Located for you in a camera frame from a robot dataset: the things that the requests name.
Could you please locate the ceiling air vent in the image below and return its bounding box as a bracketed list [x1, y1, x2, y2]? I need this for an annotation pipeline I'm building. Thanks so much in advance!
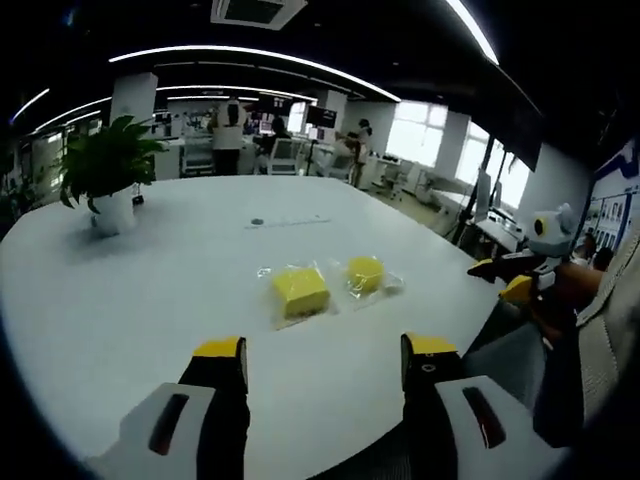
[209, 0, 309, 31]

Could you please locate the square yellow sponge in bag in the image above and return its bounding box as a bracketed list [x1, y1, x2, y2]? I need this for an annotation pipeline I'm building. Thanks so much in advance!
[257, 259, 341, 331]

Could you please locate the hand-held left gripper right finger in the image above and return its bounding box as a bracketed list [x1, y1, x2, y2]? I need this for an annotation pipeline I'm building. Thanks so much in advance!
[399, 332, 572, 480]

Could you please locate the short ceiling light strip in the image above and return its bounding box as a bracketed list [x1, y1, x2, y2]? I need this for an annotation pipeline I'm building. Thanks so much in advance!
[10, 88, 51, 124]

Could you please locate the round yellow silicone block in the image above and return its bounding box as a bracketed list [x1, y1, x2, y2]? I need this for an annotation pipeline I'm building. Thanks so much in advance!
[347, 255, 385, 294]

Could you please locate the green leafy plant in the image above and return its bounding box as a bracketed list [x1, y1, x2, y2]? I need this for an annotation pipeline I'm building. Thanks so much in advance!
[58, 114, 169, 214]

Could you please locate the person's right hand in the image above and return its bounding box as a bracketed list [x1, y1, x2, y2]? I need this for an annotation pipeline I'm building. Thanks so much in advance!
[530, 263, 601, 352]

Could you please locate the blue wall display board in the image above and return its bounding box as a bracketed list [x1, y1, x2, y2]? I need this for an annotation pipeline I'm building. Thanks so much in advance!
[579, 139, 640, 251]

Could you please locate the white plant pot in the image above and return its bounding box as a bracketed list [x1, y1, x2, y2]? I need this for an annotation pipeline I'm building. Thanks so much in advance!
[92, 187, 137, 236]

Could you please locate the person's knitted cardigan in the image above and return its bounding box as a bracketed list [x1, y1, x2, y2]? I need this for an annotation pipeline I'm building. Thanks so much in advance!
[574, 229, 640, 426]

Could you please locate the bright window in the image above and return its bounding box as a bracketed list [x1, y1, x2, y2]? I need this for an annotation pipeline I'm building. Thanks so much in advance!
[384, 102, 449, 174]
[454, 122, 531, 211]

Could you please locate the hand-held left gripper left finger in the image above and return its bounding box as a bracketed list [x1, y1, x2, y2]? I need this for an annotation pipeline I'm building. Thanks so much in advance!
[84, 335, 250, 480]

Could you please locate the white office chair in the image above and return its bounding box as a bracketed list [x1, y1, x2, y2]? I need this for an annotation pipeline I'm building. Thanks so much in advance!
[269, 137, 301, 176]
[327, 154, 354, 179]
[182, 137, 216, 176]

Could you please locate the table cable cover plate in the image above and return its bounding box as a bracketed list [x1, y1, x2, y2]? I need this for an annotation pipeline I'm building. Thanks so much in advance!
[244, 214, 334, 230]

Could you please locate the round yellow sponge in bag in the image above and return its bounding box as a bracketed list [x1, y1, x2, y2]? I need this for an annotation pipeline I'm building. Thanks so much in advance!
[332, 254, 406, 309]

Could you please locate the straight ceiling light strip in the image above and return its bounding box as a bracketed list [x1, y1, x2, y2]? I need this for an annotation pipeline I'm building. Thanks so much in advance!
[444, 0, 500, 66]

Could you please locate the dark monitor screen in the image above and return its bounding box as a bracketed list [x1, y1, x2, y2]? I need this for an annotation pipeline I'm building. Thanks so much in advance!
[259, 94, 291, 121]
[305, 105, 339, 130]

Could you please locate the square yellow silicone block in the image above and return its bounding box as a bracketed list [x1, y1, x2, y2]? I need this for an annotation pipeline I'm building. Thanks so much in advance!
[272, 267, 332, 320]

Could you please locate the long curved ceiling light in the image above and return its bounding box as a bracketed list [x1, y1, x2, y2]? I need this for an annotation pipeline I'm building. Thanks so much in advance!
[108, 45, 401, 103]

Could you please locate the desk monitor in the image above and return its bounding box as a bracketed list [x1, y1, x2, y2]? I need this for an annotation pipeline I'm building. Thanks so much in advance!
[474, 169, 494, 221]

